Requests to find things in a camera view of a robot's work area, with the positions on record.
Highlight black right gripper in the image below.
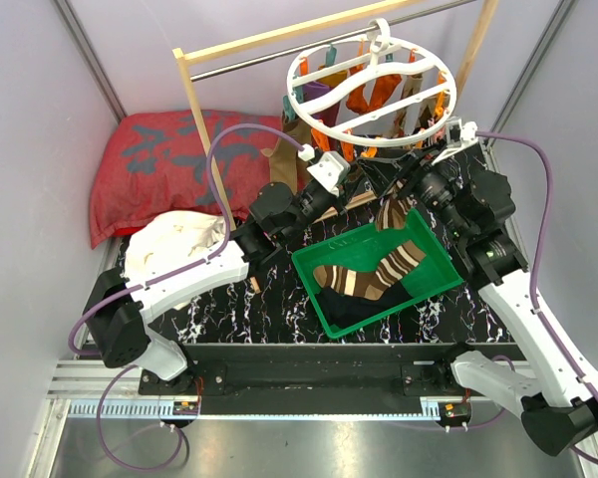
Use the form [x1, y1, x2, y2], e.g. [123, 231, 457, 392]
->
[356, 136, 472, 239]

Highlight white round clip hanger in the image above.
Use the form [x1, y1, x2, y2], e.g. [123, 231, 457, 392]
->
[286, 18, 457, 148]

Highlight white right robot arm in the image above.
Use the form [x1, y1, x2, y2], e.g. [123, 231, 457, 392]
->
[358, 151, 598, 456]

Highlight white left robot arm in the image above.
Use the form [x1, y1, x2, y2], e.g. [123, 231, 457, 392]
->
[83, 166, 363, 394]

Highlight argyle brown hanging sock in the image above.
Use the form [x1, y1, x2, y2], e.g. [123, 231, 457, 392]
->
[388, 74, 448, 138]

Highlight olive brown hanging sock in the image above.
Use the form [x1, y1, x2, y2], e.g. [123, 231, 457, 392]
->
[261, 119, 312, 193]

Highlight orange hanging sock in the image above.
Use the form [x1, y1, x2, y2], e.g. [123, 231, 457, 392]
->
[346, 75, 402, 115]

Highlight purple hanging sock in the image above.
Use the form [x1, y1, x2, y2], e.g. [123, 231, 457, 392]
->
[302, 81, 339, 126]

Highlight green plastic tray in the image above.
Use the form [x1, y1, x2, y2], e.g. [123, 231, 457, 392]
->
[292, 209, 463, 340]

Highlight black sock in tray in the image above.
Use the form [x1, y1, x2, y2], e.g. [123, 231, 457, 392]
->
[316, 282, 413, 329]

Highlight metal hanging rod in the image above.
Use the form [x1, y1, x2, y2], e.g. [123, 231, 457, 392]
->
[190, 0, 474, 82]

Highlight white crumpled cloth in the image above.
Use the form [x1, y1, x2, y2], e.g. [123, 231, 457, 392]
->
[126, 210, 235, 310]

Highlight red patterned pillow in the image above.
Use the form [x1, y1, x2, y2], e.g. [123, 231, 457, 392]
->
[89, 110, 280, 246]

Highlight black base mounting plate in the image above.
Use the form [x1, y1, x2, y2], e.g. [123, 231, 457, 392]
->
[138, 342, 517, 417]

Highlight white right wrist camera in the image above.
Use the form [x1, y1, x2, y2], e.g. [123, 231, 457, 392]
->
[432, 117, 477, 165]

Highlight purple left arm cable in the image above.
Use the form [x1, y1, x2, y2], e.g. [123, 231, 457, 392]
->
[68, 122, 313, 470]

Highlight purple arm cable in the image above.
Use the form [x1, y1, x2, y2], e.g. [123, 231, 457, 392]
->
[443, 131, 598, 467]
[68, 122, 313, 470]

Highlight wooden drying rack frame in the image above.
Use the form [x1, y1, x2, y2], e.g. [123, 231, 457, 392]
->
[172, 1, 498, 241]

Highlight aluminium rail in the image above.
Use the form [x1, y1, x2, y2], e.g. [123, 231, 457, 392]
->
[47, 360, 200, 420]

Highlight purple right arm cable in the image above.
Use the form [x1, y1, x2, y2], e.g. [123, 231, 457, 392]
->
[443, 131, 598, 467]

